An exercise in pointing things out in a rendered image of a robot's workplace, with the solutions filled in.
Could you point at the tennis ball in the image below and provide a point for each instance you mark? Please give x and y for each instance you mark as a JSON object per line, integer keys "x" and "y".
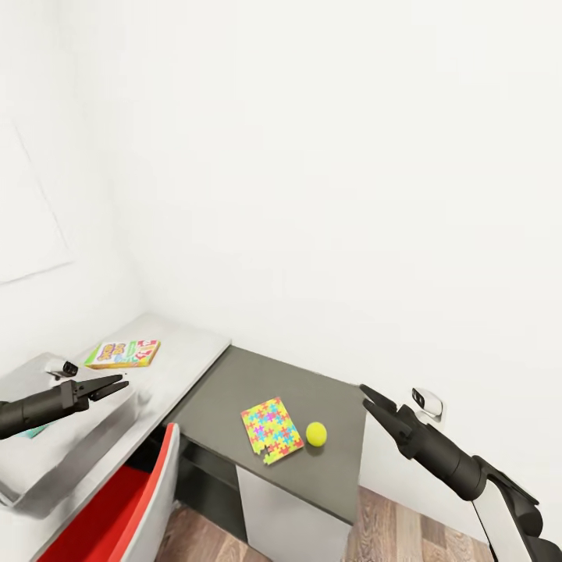
{"x": 316, "y": 434}

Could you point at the board game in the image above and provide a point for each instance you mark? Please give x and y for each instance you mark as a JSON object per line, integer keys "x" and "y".
{"x": 33, "y": 432}
{"x": 127, "y": 354}

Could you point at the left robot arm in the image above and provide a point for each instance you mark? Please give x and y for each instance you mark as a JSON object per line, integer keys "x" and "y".
{"x": 65, "y": 397}

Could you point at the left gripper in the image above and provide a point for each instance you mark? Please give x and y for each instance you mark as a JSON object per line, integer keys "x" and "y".
{"x": 72, "y": 396}

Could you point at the toy box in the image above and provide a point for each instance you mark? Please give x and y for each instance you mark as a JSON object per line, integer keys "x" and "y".
{"x": 37, "y": 473}

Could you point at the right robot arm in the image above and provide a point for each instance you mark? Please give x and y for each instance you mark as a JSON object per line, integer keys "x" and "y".
{"x": 507, "y": 510}

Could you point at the jigsaw puzzle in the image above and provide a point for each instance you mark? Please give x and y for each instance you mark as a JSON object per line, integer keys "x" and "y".
{"x": 268, "y": 424}

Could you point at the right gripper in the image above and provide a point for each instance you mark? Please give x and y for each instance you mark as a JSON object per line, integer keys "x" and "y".
{"x": 428, "y": 446}

